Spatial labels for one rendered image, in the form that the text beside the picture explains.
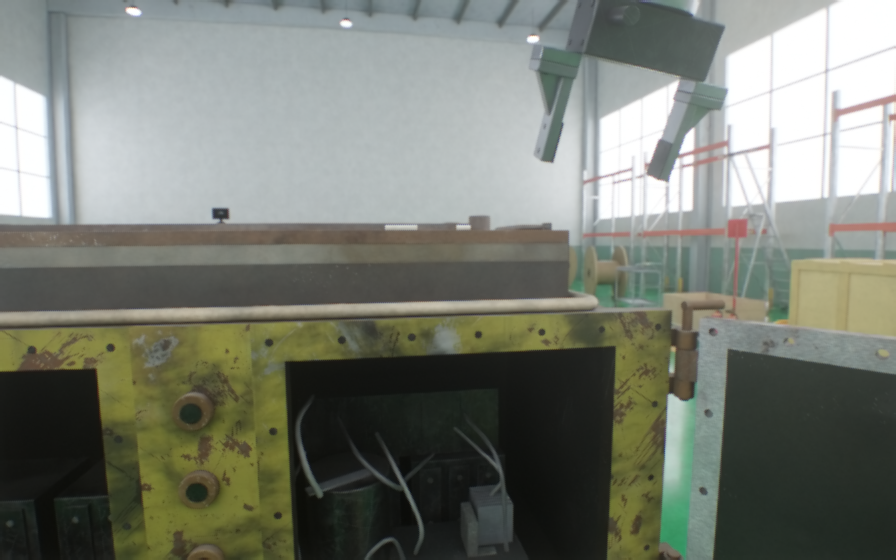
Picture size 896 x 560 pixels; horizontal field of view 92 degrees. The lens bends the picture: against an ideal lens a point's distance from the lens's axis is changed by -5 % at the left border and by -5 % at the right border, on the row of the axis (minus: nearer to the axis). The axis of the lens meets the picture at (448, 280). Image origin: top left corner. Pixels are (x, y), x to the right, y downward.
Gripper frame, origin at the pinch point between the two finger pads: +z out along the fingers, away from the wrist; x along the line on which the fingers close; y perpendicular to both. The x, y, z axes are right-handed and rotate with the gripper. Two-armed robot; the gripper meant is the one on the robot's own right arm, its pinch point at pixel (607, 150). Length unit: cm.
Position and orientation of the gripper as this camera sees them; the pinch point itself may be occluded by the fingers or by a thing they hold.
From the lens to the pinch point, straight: 51.7
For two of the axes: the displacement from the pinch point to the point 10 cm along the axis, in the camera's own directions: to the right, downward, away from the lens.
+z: -1.8, 8.8, 4.5
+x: 9.8, 0.9, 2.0
